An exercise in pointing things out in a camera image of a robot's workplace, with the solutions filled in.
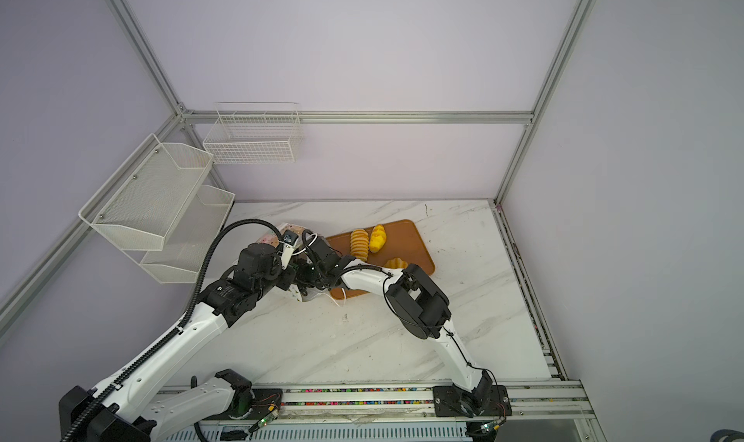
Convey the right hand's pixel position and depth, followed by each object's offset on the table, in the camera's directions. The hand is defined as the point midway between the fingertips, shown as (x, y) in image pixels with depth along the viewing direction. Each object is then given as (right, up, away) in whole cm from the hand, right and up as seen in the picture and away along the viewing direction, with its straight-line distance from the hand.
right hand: (285, 277), depth 87 cm
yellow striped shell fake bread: (+35, +3, +10) cm, 36 cm away
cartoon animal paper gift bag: (+5, -3, -7) cm, 9 cm away
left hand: (+3, +6, -8) cm, 11 cm away
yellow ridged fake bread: (+22, +9, +15) cm, 28 cm away
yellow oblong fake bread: (+28, +11, +17) cm, 35 cm away
